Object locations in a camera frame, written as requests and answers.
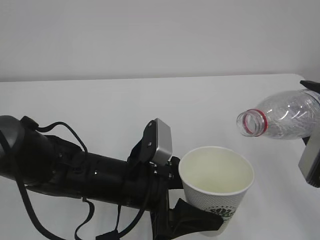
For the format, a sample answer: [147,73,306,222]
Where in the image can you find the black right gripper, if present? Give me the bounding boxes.
[299,80,320,146]

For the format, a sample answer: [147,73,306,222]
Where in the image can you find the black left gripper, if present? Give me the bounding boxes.
[150,156,224,240]

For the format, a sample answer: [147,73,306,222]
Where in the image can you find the clear plastic water bottle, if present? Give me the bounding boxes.
[236,89,320,140]

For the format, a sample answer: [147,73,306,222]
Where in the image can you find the white paper cup green logo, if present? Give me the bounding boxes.
[178,146,255,237]

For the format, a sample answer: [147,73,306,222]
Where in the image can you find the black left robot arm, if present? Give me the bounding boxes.
[0,115,224,240]

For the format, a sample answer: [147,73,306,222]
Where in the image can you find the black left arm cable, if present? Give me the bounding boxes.
[0,116,151,240]

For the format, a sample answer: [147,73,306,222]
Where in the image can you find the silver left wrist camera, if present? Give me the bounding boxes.
[140,118,173,166]

